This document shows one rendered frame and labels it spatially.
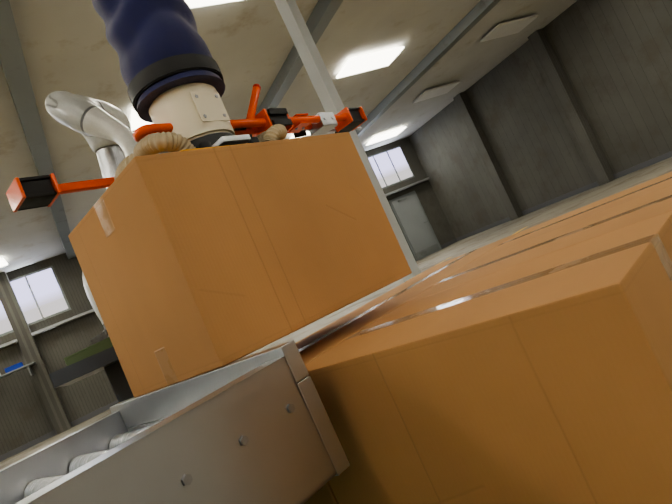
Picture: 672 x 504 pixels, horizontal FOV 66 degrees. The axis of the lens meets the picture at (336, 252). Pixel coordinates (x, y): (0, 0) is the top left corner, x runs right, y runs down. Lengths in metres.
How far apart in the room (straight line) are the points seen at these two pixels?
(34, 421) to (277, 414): 13.64
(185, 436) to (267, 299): 0.39
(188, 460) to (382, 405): 0.30
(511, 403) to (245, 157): 0.71
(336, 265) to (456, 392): 0.50
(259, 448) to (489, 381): 0.32
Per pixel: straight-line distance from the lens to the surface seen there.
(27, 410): 14.35
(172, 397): 1.12
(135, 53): 1.33
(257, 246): 1.04
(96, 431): 1.35
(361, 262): 1.21
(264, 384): 0.77
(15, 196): 1.38
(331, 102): 4.60
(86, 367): 1.59
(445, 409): 0.78
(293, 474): 0.79
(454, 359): 0.73
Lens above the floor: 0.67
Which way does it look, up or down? 2 degrees up
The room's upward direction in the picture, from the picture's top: 25 degrees counter-clockwise
